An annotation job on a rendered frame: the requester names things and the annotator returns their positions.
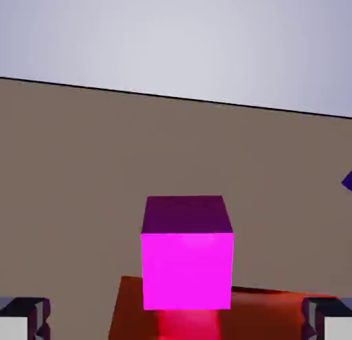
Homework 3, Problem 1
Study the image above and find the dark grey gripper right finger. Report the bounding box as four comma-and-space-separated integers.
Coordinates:
301, 296, 352, 340

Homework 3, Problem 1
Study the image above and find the large orange box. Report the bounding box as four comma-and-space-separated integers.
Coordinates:
107, 275, 341, 340

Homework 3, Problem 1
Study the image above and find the small magenta cube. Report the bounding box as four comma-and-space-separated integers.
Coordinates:
140, 195, 235, 312

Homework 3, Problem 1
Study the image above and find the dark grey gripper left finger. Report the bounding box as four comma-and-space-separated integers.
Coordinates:
0, 297, 52, 340

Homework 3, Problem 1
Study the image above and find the small blue cube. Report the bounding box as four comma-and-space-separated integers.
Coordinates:
340, 170, 352, 193

